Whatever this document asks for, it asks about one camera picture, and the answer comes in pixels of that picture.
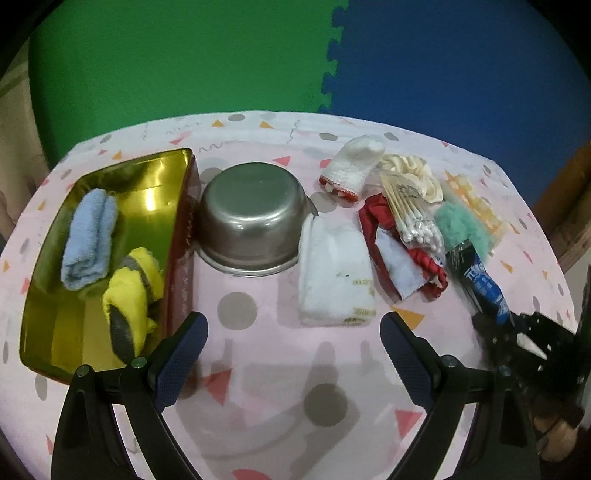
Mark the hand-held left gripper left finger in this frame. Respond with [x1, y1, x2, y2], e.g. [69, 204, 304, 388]
[53, 311, 209, 480]

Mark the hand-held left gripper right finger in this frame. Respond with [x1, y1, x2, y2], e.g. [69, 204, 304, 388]
[379, 311, 541, 480]

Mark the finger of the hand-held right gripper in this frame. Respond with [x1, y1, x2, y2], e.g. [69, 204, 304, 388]
[508, 311, 580, 358]
[472, 314, 550, 386]

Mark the black and blue packet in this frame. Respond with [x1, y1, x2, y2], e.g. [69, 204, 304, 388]
[445, 240, 513, 326]

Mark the white towel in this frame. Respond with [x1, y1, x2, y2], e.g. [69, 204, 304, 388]
[298, 216, 377, 327]

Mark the green fluffy scrunchie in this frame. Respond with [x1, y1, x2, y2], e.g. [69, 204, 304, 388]
[434, 202, 494, 257]

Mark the red scrunchie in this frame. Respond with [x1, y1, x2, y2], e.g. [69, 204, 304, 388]
[359, 194, 450, 302]

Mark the bag of cotton swabs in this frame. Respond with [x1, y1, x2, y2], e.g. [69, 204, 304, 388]
[381, 174, 446, 268]

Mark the gold tin tray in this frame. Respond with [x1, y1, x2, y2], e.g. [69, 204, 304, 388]
[17, 148, 201, 386]

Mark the person's right hand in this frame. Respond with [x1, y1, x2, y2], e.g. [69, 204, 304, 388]
[531, 406, 580, 463]

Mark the yellow and grey glove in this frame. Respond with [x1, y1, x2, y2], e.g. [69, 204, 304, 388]
[102, 247, 166, 363]

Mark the brown wooden board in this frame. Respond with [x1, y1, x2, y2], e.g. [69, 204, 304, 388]
[531, 141, 591, 273]

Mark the yellow patterned clear packet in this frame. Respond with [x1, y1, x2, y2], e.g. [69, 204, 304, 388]
[443, 170, 509, 254]

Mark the light blue folded towel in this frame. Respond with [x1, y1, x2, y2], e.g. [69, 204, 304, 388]
[61, 188, 120, 291]

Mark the stainless steel bowl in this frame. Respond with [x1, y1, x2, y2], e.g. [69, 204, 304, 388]
[196, 161, 320, 278]

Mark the cream scrunchie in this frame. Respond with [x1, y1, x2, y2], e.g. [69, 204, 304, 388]
[379, 154, 445, 204]

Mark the white knitted sock red trim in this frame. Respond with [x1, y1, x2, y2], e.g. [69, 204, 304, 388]
[318, 136, 386, 202]

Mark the blue foam mat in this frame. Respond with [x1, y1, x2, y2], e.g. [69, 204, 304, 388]
[318, 0, 591, 208]

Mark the beige floral curtain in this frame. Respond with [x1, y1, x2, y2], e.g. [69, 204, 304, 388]
[0, 44, 49, 241]

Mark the green foam mat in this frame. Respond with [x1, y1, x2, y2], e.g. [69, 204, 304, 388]
[28, 0, 349, 160]

